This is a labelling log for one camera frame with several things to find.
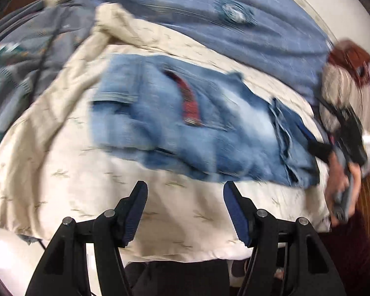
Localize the white plastic roll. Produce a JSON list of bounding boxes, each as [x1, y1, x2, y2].
[[361, 134, 370, 168]]

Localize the blue plaid duvet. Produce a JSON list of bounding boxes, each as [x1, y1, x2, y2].
[[71, 0, 336, 105]]

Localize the cream leaf-print blanket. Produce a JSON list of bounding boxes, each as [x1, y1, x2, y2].
[[0, 3, 332, 262]]

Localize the grey-blue patterned bed sheet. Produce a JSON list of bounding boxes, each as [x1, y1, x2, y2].
[[0, 0, 102, 167]]

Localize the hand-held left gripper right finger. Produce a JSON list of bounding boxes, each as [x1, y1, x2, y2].
[[223, 180, 347, 296]]

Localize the black power cable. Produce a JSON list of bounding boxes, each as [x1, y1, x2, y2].
[[25, 21, 62, 102]]

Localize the person's right hand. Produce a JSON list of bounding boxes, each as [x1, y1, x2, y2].
[[324, 157, 363, 225]]

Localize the person's dark trousers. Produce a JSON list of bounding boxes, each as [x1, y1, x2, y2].
[[123, 259, 232, 296]]

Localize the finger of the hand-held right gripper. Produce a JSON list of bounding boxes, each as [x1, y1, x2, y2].
[[297, 125, 335, 162]]

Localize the red woven belt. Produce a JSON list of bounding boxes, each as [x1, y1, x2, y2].
[[163, 69, 204, 127]]

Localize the red-brown glossy bag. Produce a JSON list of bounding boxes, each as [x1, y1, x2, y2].
[[327, 38, 370, 85]]

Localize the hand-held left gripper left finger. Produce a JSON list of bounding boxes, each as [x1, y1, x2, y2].
[[25, 180, 148, 296]]

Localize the faded blue denim pants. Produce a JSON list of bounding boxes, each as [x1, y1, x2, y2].
[[89, 54, 319, 188]]

